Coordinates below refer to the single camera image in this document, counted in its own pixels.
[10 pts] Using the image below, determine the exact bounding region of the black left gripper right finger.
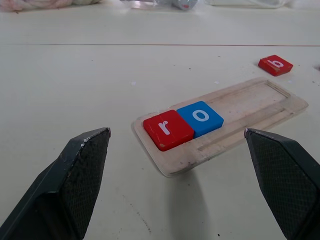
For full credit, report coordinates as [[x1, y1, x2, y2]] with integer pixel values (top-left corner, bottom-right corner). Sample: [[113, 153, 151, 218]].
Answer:
[[244, 128, 320, 240]]

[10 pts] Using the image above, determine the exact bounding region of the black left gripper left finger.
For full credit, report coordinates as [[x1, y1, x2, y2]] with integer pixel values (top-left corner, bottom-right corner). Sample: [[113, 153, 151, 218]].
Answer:
[[0, 127, 112, 240]]

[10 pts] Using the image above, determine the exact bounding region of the red b letter tile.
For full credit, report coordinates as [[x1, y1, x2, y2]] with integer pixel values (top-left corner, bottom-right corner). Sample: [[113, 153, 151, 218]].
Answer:
[[257, 54, 294, 78]]

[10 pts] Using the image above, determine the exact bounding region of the light wooden letter tray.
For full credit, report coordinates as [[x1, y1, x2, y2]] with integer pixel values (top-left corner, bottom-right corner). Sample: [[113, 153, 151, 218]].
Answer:
[[131, 76, 309, 178]]

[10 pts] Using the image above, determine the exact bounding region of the red r letter tile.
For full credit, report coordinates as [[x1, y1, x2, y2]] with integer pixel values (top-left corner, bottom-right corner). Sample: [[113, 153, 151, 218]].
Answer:
[[142, 109, 195, 152]]

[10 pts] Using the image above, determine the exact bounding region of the blue o letter tile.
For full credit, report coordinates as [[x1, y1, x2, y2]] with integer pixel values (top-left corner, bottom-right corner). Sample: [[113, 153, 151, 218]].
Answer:
[[176, 100, 225, 139]]

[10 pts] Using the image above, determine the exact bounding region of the plastic bag with pink cloth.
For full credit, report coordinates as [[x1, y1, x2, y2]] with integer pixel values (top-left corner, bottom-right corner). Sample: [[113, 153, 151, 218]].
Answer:
[[0, 0, 103, 12]]

